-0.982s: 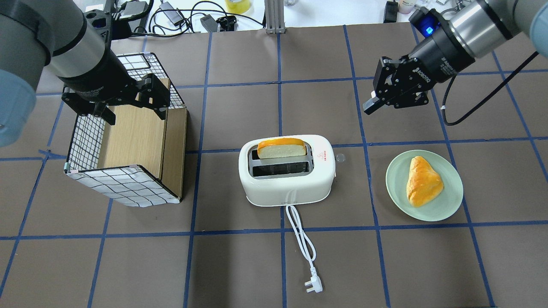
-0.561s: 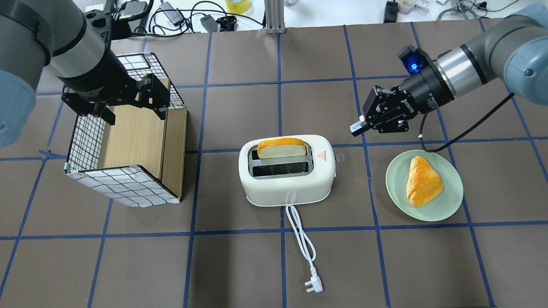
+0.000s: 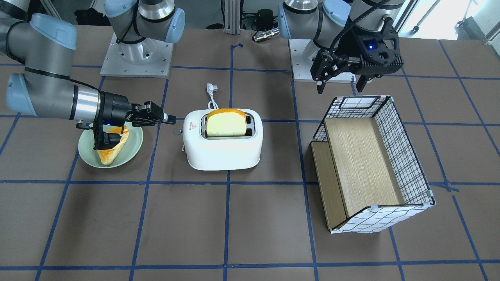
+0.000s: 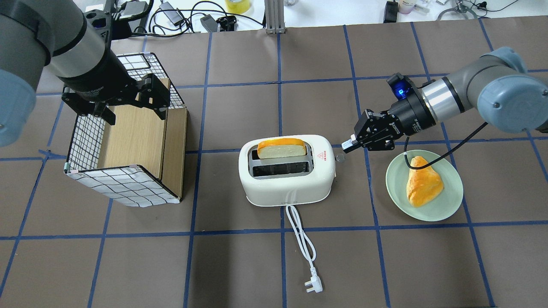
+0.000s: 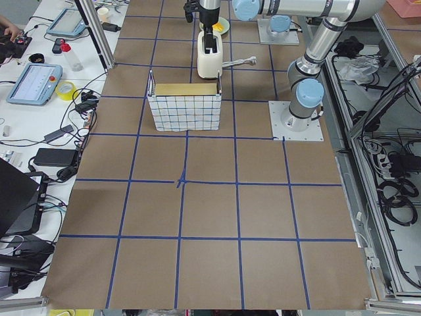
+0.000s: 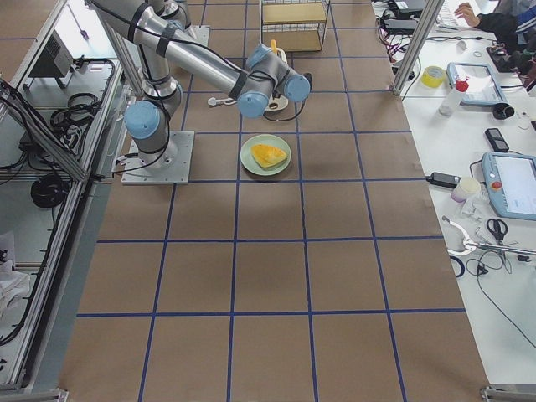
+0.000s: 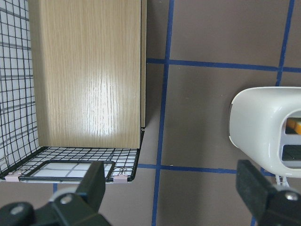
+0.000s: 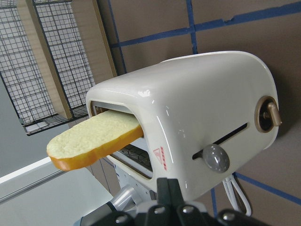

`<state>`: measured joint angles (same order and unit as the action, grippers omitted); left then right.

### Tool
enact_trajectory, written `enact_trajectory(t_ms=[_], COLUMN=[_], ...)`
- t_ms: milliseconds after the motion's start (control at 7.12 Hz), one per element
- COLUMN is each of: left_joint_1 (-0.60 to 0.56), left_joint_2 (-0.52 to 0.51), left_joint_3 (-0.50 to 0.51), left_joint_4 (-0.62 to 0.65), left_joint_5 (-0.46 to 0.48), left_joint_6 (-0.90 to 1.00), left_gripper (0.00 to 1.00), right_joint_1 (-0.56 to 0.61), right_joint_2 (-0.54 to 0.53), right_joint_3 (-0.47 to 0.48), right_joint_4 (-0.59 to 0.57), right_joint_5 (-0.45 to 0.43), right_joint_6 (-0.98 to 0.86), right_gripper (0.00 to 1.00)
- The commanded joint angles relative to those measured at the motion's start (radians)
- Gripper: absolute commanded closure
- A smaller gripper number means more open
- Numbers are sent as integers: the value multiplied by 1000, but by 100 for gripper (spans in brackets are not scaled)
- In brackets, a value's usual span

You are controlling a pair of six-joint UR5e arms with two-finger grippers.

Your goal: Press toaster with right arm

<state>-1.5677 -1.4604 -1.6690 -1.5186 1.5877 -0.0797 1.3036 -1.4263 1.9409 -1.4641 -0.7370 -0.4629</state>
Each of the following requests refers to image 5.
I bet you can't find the yellow tape roll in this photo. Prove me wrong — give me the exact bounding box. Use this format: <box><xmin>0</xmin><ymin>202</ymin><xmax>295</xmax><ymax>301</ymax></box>
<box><xmin>55</xmin><ymin>81</ymin><xmax>76</xmax><ymax>101</ymax></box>

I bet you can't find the blue teach pendant near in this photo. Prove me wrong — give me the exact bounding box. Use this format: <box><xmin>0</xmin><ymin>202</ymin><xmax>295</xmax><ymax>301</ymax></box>
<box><xmin>7</xmin><ymin>63</ymin><xmax>62</xmax><ymax>106</ymax></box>

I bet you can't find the crumpled white cloth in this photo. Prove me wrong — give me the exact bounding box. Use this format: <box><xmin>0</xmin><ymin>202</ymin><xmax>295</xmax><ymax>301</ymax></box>
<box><xmin>338</xmin><ymin>57</ymin><xmax>380</xmax><ymax>84</ymax></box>

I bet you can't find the person hand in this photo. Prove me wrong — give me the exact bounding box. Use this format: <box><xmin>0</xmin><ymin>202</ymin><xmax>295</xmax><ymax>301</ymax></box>
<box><xmin>0</xmin><ymin>14</ymin><xmax>22</xmax><ymax>41</ymax></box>

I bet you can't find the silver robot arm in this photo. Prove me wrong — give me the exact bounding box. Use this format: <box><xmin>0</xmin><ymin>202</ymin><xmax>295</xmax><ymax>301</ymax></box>
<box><xmin>267</xmin><ymin>15</ymin><xmax>301</xmax><ymax>38</ymax></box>
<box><xmin>232</xmin><ymin>0</ymin><xmax>385</xmax><ymax>132</ymax></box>

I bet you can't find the triangular golden pastry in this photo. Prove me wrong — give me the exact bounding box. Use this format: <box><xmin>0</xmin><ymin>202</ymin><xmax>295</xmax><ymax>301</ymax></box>
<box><xmin>212</xmin><ymin>22</ymin><xmax>224</xmax><ymax>33</ymax></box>

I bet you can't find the black phone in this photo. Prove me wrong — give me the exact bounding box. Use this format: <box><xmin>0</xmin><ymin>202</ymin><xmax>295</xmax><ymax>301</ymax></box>
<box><xmin>52</xmin><ymin>38</ymin><xmax>65</xmax><ymax>55</ymax></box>

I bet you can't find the grid pattern storage basket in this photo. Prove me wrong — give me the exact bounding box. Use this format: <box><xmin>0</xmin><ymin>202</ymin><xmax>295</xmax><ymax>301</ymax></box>
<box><xmin>147</xmin><ymin>71</ymin><xmax>222</xmax><ymax>132</ymax></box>

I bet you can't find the black power adapter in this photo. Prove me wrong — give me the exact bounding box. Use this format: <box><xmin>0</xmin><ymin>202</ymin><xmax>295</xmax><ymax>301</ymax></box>
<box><xmin>34</xmin><ymin>148</ymin><xmax>78</xmax><ymax>167</ymax></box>

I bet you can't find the black laptop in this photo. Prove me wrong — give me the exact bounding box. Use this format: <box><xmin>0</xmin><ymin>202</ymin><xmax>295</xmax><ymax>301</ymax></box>
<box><xmin>1</xmin><ymin>159</ymin><xmax>47</xmax><ymax>237</ymax></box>

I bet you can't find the paper cup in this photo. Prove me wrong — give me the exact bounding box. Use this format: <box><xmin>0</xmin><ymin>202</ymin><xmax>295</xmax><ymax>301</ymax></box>
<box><xmin>97</xmin><ymin>7</ymin><xmax>111</xmax><ymax>23</ymax></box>

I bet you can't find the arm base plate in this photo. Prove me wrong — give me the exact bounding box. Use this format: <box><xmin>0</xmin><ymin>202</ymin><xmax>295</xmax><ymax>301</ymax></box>
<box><xmin>257</xmin><ymin>16</ymin><xmax>299</xmax><ymax>45</ymax></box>
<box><xmin>268</xmin><ymin>101</ymin><xmax>324</xmax><ymax>142</ymax></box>

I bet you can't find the blue teach pendant far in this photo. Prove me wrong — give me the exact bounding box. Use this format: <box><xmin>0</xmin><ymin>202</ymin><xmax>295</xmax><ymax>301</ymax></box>
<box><xmin>46</xmin><ymin>8</ymin><xmax>86</xmax><ymax>38</ymax></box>

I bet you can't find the white two-slot toaster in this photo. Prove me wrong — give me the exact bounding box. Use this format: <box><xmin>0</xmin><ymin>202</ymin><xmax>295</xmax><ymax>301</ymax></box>
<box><xmin>197</xmin><ymin>31</ymin><xmax>223</xmax><ymax>79</ymax></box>

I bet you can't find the black small bowl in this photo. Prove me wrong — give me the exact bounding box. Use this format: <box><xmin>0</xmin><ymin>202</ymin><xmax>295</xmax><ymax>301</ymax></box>
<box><xmin>28</xmin><ymin>53</ymin><xmax>45</xmax><ymax>64</ymax></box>

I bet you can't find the white toaster power cord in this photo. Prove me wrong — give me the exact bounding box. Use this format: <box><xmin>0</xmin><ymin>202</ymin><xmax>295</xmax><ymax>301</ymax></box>
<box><xmin>222</xmin><ymin>56</ymin><xmax>258</xmax><ymax>69</ymax></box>

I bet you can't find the clear bottle red cap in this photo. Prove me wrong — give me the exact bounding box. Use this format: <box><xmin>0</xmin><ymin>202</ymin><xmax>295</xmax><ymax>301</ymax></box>
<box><xmin>61</xmin><ymin>40</ymin><xmax>84</xmax><ymax>72</ymax></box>

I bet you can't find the aluminium frame post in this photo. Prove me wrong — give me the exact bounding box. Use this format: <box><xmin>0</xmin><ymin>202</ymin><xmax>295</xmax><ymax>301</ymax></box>
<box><xmin>74</xmin><ymin>0</ymin><xmax>114</xmax><ymax>71</ymax></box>

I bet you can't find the blue teach pendant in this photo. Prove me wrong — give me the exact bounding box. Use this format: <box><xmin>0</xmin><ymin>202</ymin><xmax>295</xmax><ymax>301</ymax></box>
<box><xmin>7</xmin><ymin>63</ymin><xmax>62</xmax><ymax>106</ymax></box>
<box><xmin>46</xmin><ymin>8</ymin><xmax>86</xmax><ymax>38</ymax></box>

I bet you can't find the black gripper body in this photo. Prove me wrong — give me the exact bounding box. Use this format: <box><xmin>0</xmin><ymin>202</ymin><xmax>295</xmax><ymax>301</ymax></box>
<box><xmin>199</xmin><ymin>7</ymin><xmax>219</xmax><ymax>32</ymax></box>

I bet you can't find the light green plate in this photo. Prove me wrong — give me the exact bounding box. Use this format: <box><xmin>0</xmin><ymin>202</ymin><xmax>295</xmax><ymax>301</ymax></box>
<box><xmin>212</xmin><ymin>16</ymin><xmax>230</xmax><ymax>36</ymax></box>

